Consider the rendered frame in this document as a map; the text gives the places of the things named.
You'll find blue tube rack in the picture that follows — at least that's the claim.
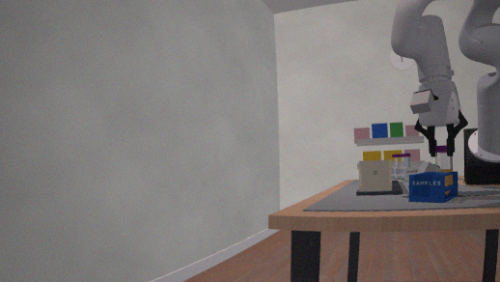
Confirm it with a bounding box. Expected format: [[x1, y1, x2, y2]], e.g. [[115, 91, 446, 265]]
[[409, 171, 458, 203]]

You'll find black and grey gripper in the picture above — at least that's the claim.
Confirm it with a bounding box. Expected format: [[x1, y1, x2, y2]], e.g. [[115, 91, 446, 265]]
[[415, 78, 468, 157]]

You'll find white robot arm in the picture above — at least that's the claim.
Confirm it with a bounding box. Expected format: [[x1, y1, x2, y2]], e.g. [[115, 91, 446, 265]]
[[391, 0, 500, 163]]

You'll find white tube rack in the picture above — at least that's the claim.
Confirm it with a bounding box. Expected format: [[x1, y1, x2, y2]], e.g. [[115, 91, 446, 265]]
[[392, 167, 419, 182]]

